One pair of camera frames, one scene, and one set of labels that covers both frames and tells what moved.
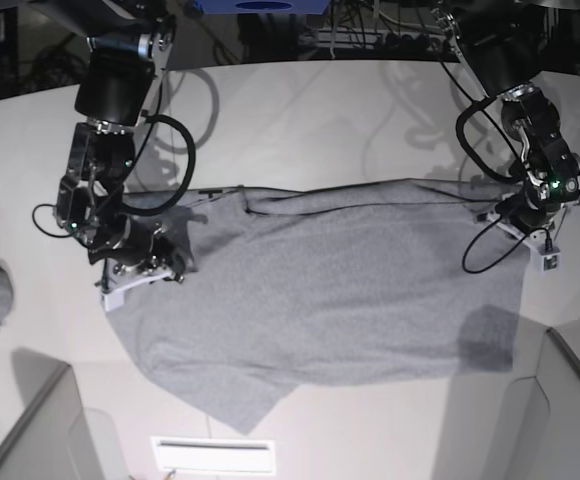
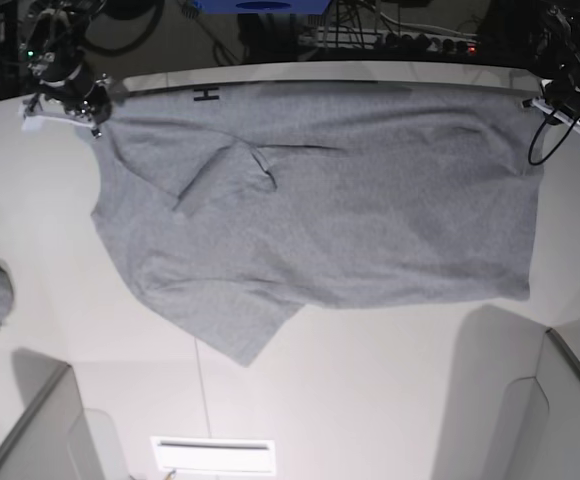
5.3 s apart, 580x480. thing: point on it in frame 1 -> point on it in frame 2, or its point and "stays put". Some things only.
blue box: x=217 y=7 stays put
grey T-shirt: x=385 y=280 -> x=236 y=205
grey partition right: x=557 y=424 stays put
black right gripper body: x=526 y=211 -> x=571 y=94
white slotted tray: x=214 y=454 stays put
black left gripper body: x=139 y=246 -> x=85 y=96
